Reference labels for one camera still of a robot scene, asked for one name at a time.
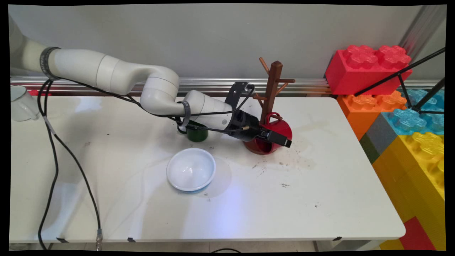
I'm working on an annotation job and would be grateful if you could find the dark green enamel mug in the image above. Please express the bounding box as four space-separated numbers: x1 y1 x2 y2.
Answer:
177 120 209 143

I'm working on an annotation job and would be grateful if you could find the aluminium wall rail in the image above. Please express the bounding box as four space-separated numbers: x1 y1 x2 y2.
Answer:
11 76 333 97

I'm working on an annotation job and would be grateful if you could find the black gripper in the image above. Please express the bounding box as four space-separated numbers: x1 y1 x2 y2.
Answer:
227 110 293 148

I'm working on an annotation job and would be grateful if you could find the white ceramic mug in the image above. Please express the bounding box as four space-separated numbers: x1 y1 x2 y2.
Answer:
10 85 41 122

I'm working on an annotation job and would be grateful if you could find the black tripod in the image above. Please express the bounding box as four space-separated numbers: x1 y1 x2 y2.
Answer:
353 47 446 115

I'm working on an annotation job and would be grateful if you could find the small red toy brick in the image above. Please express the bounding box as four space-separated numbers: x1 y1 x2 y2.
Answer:
399 217 437 251

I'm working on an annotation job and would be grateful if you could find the giant translucent blue toy brick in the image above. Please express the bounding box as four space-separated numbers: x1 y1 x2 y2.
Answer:
381 88 445 136

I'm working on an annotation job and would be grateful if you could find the red speckled mug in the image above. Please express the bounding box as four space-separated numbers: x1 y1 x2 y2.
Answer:
243 112 293 155

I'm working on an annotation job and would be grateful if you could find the thin black camera cable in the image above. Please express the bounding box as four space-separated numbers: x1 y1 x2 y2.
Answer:
53 75 256 118

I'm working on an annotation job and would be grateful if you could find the long black cable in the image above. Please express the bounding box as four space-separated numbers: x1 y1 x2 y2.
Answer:
37 79 59 251

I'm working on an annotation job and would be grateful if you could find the grey velcro strap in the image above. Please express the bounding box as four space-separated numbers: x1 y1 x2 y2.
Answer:
39 46 61 81
179 101 192 129

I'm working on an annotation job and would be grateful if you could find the brown wooden mug tree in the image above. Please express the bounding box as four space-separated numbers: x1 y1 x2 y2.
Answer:
252 57 296 126

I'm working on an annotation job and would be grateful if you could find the black cable with metal connector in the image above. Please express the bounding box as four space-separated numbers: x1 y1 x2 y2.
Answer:
42 80 103 251

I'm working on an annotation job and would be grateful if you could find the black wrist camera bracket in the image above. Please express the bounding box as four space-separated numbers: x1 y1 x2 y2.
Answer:
225 82 253 108

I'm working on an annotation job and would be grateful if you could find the giant orange toy brick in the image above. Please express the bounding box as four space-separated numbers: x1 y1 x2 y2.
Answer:
337 90 408 141

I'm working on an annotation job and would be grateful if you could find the slanted aluminium profile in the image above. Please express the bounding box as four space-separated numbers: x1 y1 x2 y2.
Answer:
398 5 447 59

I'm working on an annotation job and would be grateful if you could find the giant red toy brick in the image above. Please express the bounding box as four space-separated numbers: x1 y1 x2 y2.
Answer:
325 44 413 96

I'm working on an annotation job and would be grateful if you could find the black cable with brass plug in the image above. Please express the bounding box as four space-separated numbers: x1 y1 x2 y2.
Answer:
175 117 250 134

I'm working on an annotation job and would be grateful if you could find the giant yellow toy brick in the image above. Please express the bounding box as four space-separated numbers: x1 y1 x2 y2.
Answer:
371 132 446 251

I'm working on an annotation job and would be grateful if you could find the giant dark green toy brick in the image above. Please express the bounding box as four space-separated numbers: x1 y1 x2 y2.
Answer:
359 133 381 165

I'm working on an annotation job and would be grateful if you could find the white bowl with blue base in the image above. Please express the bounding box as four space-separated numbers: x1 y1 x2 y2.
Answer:
166 148 216 194

